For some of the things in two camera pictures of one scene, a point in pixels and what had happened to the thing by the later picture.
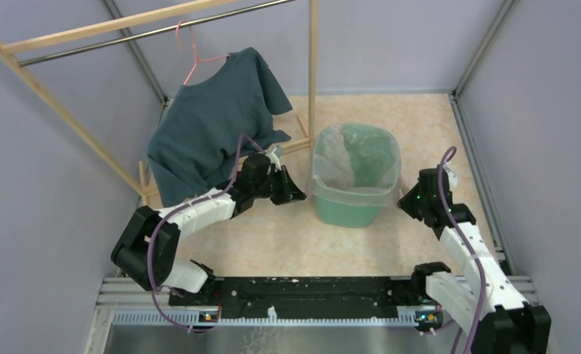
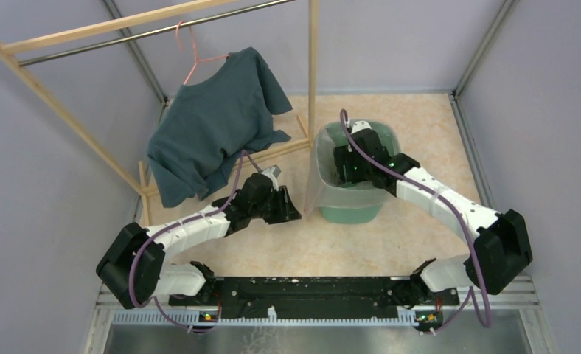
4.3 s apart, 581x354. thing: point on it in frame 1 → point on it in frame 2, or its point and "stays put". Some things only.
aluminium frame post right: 458,90 stays put
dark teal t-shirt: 194,143 stays put
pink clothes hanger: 197,60 stays put
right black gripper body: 413,203 → 356,169
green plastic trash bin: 355,172 stays put
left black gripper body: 278,190 → 271,209
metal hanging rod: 144,36 stays put
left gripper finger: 293,194 → 289,211
